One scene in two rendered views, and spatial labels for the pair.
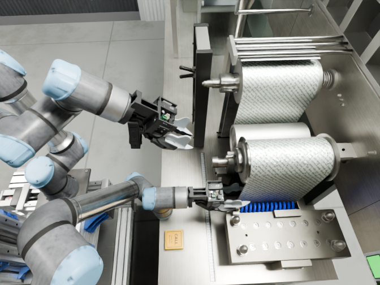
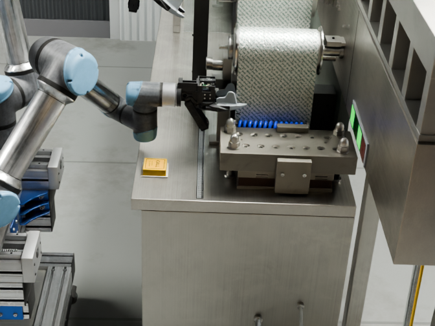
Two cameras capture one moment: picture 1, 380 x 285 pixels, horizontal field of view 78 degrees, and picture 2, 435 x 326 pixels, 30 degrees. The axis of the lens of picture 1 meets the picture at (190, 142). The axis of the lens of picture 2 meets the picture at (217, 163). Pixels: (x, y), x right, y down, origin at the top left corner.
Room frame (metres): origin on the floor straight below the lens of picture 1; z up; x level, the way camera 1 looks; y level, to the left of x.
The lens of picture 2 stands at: (-1.94, -0.16, 2.22)
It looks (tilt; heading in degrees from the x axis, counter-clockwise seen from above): 31 degrees down; 1
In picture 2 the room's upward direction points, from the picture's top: 3 degrees clockwise
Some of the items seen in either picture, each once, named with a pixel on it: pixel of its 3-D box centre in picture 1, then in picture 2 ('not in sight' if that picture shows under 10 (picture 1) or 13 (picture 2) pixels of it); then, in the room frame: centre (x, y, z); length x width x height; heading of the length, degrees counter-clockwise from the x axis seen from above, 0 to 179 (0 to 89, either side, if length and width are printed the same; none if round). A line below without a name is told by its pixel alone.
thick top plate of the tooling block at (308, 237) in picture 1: (283, 236); (286, 150); (0.17, -0.33, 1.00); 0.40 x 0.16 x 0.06; 93
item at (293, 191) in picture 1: (274, 193); (274, 97); (0.29, -0.29, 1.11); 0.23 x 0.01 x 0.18; 93
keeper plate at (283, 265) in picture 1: (290, 265); (292, 176); (0.08, -0.35, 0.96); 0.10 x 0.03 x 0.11; 93
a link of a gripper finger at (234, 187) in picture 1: (234, 187); (231, 92); (0.31, -0.16, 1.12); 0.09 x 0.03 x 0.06; 101
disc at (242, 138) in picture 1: (242, 160); (235, 46); (0.34, -0.16, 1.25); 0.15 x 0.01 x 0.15; 3
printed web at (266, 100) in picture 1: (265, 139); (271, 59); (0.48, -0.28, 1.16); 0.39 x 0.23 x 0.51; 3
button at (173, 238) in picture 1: (174, 240); (155, 167); (0.17, 0.06, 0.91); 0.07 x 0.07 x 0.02; 3
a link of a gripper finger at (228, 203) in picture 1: (237, 202); (231, 99); (0.26, -0.16, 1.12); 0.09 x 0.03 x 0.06; 83
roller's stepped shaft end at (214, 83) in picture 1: (210, 83); not in sight; (0.59, -0.07, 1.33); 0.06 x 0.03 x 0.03; 93
